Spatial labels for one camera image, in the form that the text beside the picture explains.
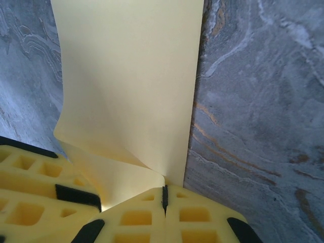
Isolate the yellow paper sheet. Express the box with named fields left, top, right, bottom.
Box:
left=50, top=0, right=205, bottom=211

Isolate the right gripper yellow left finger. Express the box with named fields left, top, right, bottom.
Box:
left=77, top=185, right=167, bottom=243

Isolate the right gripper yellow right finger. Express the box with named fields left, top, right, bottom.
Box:
left=163, top=184, right=262, bottom=243

